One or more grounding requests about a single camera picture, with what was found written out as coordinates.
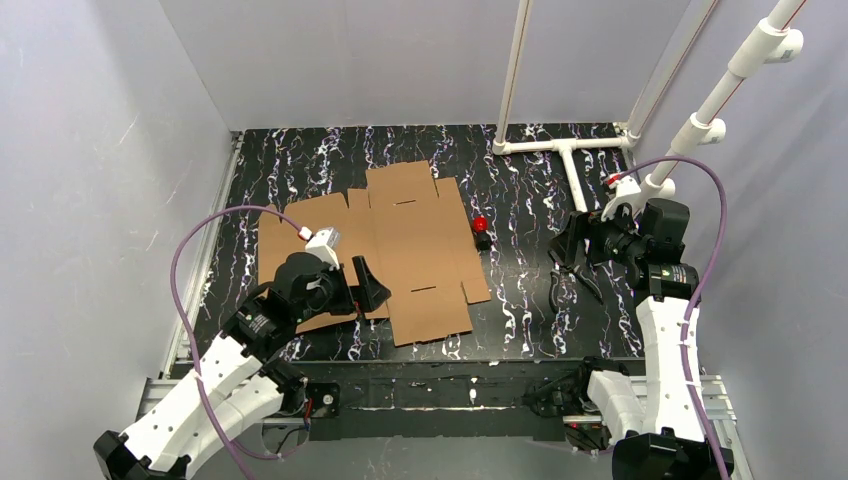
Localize brown cardboard box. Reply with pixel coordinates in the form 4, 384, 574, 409
284, 161, 491, 346

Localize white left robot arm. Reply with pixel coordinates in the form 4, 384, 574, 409
93, 252, 391, 479

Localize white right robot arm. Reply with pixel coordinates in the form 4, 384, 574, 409
550, 199, 734, 479

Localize small red ball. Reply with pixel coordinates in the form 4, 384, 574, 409
471, 216, 489, 236

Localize black handled pliers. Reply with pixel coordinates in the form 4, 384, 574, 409
548, 265, 604, 315

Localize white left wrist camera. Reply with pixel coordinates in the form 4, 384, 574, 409
305, 227, 341, 257

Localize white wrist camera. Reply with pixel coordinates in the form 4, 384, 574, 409
305, 227, 341, 257
601, 174, 641, 221

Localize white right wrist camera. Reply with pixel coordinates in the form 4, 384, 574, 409
601, 174, 641, 221

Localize white PVC pipe frame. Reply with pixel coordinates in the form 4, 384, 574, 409
491, 0, 726, 215

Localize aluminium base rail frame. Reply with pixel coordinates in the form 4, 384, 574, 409
143, 357, 734, 455

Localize white PVC camera pole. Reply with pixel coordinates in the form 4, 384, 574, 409
644, 0, 807, 198

